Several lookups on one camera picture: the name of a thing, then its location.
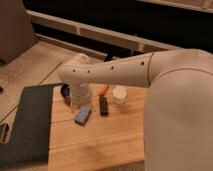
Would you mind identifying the black rectangular block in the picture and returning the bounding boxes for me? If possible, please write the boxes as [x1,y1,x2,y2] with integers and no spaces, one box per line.
[99,96,108,115]

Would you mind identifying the small black object on floor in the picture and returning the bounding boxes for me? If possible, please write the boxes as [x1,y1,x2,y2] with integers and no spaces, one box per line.
[104,52,114,62]

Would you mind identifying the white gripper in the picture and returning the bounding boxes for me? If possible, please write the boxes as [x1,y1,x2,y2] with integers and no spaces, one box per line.
[69,84,91,106]

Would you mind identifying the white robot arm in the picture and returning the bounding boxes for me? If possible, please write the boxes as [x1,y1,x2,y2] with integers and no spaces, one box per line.
[59,49,213,171]

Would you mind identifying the wooden board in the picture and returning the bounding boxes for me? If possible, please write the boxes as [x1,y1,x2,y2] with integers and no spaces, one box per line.
[48,87,146,171]

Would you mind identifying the orange carrot toy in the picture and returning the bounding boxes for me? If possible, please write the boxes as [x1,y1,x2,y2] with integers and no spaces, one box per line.
[98,85,109,96]

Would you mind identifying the blue sponge block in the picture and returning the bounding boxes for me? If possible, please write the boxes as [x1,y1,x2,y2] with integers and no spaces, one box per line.
[74,105,91,125]

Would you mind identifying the dark object at left edge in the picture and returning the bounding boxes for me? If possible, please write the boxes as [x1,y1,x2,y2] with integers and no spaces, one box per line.
[0,123,10,144]

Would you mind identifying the brown sofa corner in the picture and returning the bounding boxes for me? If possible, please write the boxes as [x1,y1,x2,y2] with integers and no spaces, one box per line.
[0,0,37,64]

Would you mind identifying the dark green mat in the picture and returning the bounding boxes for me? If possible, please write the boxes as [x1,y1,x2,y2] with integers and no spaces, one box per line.
[0,84,59,169]

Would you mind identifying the dark blue bowl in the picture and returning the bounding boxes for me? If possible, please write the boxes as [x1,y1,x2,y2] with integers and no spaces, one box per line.
[60,84,70,100]

